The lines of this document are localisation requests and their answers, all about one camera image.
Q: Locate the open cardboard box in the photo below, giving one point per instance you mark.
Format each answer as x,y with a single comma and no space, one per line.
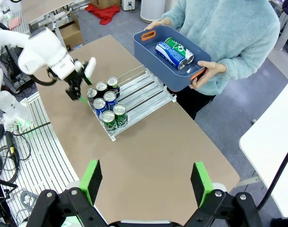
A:
70,35

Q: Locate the person's left forearm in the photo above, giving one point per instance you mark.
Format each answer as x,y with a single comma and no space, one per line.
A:
247,63

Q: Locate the red cloth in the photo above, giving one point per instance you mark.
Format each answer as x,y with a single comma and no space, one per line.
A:
102,14

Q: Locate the person's right forearm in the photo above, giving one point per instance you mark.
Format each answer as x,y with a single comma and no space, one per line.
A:
173,13

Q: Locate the clear white can dispenser rack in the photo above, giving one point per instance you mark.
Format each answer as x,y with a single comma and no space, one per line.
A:
143,94

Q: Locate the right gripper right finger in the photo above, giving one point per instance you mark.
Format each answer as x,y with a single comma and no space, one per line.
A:
201,184

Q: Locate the black Pepsi can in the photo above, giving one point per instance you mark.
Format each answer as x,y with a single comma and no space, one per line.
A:
101,86
112,81
91,92

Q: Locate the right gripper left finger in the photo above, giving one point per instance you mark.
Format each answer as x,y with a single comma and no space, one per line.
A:
91,184

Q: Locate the brown background table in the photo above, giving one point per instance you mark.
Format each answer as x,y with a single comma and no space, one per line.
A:
46,9

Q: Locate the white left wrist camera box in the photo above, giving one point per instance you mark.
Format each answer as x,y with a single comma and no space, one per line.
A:
90,67

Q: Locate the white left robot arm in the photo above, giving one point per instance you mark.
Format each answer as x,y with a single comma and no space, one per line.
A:
39,52

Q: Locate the person's dark trousers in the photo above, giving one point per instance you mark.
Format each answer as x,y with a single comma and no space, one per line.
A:
195,104

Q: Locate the person's right hand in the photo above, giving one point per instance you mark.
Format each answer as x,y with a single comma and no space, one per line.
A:
159,22

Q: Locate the pink cloth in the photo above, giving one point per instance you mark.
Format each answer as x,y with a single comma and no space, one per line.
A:
14,22

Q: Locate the white slatted robot platform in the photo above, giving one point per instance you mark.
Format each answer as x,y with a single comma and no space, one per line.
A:
46,151

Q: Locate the green Chilsung cider can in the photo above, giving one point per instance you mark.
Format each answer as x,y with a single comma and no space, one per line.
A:
119,109
108,116
179,48

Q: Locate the small white box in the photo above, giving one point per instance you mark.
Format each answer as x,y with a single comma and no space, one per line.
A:
127,4

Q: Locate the large white side table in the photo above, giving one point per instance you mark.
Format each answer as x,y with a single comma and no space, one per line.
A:
271,146

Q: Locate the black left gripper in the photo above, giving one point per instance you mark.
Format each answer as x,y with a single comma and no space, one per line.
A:
74,81

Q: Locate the blue Pocari Sweat can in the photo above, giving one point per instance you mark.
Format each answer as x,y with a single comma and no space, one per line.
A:
99,103
168,53
110,96

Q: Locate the person's left hand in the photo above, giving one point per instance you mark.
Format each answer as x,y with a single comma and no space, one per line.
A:
213,69

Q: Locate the white cylindrical air purifier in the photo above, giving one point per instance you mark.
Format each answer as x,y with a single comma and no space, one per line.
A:
152,11

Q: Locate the background person in dark hoodie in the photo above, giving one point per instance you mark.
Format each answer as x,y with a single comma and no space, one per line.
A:
285,23

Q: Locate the person's light blue fleece torso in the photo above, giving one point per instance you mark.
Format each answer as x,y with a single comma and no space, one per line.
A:
229,30

